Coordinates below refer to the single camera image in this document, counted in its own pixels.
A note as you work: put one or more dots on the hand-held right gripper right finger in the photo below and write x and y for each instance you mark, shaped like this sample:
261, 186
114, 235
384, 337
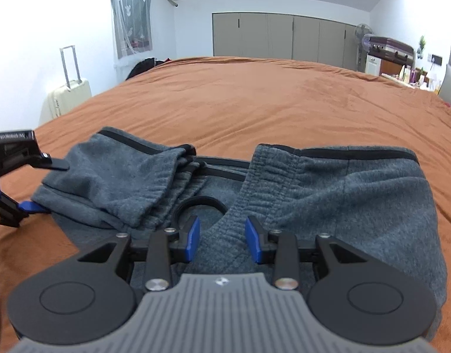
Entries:
252, 241

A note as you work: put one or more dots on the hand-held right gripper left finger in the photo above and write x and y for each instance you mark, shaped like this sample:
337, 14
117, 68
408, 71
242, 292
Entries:
193, 241

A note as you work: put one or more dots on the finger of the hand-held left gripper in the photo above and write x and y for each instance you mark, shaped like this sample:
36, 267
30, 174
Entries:
58, 164
30, 207

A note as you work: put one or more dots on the grey sweat pants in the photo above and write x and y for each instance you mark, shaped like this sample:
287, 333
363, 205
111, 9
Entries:
321, 206

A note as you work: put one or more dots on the cream hard-shell suitcase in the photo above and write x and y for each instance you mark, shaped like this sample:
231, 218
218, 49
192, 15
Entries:
69, 97

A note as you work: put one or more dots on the pile of dark clothes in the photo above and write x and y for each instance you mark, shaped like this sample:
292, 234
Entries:
142, 67

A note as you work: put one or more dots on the bed with brown cover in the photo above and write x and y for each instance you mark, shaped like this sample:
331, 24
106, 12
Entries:
247, 95

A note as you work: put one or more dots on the grey sheer curtain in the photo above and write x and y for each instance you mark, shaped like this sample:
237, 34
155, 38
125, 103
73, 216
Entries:
131, 18

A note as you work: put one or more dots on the beige built-in wardrobe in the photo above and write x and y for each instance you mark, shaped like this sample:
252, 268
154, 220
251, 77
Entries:
277, 36

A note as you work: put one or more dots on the white cabinet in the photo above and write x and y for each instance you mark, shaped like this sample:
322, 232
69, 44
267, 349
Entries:
372, 66

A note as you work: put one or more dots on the wooden desk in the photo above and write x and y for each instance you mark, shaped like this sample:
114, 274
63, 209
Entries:
389, 70

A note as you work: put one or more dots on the toiletry bottles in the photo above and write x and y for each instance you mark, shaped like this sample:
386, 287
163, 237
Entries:
417, 77

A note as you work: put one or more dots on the standing fan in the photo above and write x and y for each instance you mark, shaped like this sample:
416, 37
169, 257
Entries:
362, 33

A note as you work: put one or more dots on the purple suitcase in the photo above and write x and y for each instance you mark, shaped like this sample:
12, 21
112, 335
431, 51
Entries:
391, 47

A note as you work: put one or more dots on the small potted plant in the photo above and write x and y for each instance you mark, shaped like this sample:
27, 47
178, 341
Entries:
421, 46

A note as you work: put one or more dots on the wall socket panel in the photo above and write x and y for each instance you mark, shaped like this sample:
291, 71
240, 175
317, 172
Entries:
436, 59

